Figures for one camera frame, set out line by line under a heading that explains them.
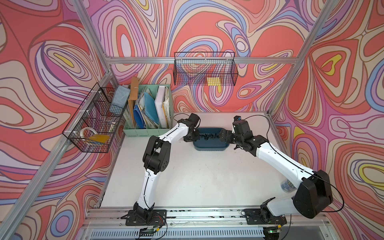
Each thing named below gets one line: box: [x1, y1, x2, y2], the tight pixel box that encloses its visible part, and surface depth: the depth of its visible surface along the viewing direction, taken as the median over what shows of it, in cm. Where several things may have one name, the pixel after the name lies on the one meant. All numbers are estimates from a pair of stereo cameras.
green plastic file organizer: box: [123, 84, 174, 137], surface depth 98 cm
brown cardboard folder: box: [128, 76, 139, 128], surface depth 90 cm
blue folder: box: [133, 92, 160, 129], surface depth 96 cm
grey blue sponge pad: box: [109, 85, 131, 115], surface depth 82 cm
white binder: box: [154, 85, 171, 129], surface depth 96 cm
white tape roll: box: [80, 127, 98, 139], surface depth 70 cm
